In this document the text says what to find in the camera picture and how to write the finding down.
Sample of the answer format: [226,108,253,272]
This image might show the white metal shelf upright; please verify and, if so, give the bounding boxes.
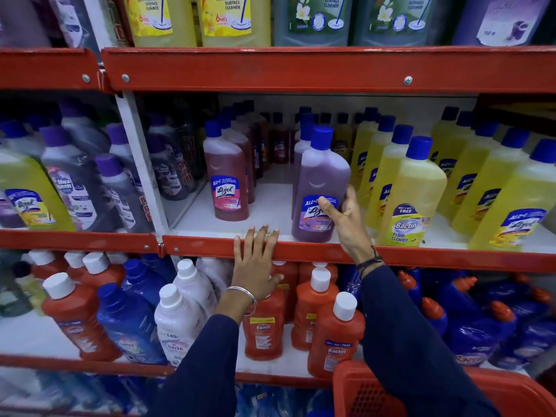
[82,0,171,240]

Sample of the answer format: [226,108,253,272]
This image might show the purple cleaner bottle blue cap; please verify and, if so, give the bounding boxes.
[291,125,352,244]
[291,113,315,217]

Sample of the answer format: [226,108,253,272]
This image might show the pale green bottle dark cap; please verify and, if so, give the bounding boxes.
[12,261,47,316]

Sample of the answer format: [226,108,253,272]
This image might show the group of grey purple-capped bottles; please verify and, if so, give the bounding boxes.
[26,99,207,234]

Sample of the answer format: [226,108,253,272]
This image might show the yellow bottle with blue cap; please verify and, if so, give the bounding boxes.
[0,120,77,233]

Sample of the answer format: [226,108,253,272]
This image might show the large yellow cleaner bottle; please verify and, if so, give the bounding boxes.
[196,0,272,48]
[122,0,197,48]

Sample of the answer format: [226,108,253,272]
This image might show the blue refill pouches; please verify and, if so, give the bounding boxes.
[235,383,335,417]

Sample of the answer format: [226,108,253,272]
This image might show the person's left forearm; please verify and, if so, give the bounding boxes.
[147,293,258,417]

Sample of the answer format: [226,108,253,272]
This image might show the red plastic shopping basket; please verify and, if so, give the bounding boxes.
[333,360,556,417]

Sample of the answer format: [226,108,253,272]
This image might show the person's left hand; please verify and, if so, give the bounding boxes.
[225,226,285,303]

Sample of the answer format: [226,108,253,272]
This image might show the person's right forearm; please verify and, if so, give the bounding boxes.
[359,261,501,417]

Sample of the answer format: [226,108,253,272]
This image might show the person's right hand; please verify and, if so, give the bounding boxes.
[317,186,375,265]

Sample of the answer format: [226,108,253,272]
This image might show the silver bangle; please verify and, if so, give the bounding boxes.
[225,286,258,317]

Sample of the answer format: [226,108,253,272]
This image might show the large purple cleaner bottle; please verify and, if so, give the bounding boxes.
[452,0,553,47]

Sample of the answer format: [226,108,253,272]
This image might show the red metal shelf beam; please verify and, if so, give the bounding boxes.
[0,353,335,390]
[101,46,556,94]
[0,229,160,255]
[162,235,556,274]
[0,48,102,92]

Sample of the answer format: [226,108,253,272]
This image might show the orange bottle white cap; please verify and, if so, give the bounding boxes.
[307,292,366,379]
[290,268,340,352]
[271,261,300,324]
[242,287,286,361]

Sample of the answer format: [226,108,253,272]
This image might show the black thread bracelet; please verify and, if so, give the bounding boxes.
[356,246,384,275]

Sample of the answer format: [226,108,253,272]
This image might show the group of blue orange-capped bottles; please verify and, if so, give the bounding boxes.
[397,268,556,370]

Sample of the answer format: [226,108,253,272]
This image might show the white shelf board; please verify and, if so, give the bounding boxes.
[171,162,556,253]

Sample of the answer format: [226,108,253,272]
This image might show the row of red cleaner bottles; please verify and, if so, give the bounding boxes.
[202,100,291,222]

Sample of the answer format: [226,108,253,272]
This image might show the red bottle white cap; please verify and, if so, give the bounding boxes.
[42,272,123,363]
[82,252,127,292]
[28,249,58,281]
[64,250,87,284]

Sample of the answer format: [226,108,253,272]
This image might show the large green cleaner bottle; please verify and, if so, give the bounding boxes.
[353,0,436,47]
[273,0,354,47]

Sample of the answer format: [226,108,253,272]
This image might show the rows of yellow cleaner bottles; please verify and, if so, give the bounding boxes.
[332,106,556,252]

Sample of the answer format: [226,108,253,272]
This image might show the white purple refill pouch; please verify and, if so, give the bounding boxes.
[45,0,101,52]

